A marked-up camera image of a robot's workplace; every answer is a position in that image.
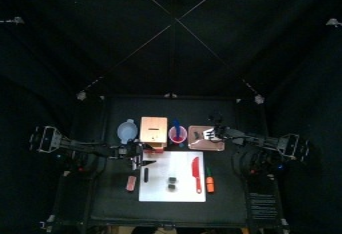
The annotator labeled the pink rectangular plate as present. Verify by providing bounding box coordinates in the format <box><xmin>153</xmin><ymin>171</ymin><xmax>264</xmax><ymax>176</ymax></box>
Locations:
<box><xmin>187</xmin><ymin>125</ymin><xmax>226</xmax><ymax>152</ymax></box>

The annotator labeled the white plastic cutting board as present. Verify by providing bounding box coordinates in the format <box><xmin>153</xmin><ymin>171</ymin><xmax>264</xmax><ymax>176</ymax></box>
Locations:
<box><xmin>138</xmin><ymin>150</ymin><xmax>207</xmax><ymax>203</ymax></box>

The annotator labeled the red toy knife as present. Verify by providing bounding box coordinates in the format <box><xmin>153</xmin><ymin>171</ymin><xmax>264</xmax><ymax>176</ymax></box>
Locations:
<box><xmin>191</xmin><ymin>156</ymin><xmax>203</xmax><ymax>195</ymax></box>

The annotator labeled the pink toy food piece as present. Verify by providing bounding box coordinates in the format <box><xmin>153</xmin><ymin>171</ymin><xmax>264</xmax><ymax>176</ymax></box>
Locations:
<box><xmin>126</xmin><ymin>175</ymin><xmax>138</xmax><ymax>192</ymax></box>

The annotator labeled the red plastic cup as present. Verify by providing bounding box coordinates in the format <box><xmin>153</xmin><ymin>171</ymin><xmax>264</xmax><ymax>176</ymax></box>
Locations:
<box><xmin>167</xmin><ymin>125</ymin><xmax>189</xmax><ymax>145</ymax></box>

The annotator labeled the blue plastic utensil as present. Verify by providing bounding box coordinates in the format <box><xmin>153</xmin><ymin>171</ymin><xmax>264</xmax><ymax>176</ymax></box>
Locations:
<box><xmin>173</xmin><ymin>118</ymin><xmax>183</xmax><ymax>141</ymax></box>

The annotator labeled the light blue plastic bowl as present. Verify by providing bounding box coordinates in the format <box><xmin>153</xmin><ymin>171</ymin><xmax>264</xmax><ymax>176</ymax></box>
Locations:
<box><xmin>117</xmin><ymin>118</ymin><xmax>141</xmax><ymax>145</ymax></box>

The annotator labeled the wooden toy box red side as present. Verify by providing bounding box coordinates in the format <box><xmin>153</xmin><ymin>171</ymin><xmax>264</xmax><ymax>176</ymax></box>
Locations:
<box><xmin>139</xmin><ymin>116</ymin><xmax>170</xmax><ymax>154</ymax></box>

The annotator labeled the orange toy carrot green top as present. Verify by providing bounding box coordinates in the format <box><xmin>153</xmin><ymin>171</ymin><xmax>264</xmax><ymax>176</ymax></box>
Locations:
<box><xmin>205</xmin><ymin>167</ymin><xmax>217</xmax><ymax>194</ymax></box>

